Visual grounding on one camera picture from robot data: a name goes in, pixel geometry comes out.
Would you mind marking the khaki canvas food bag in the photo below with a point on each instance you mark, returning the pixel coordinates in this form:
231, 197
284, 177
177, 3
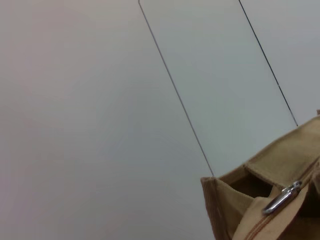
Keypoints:
287, 155

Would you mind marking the silver metal zipper pull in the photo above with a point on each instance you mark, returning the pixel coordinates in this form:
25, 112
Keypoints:
277, 202

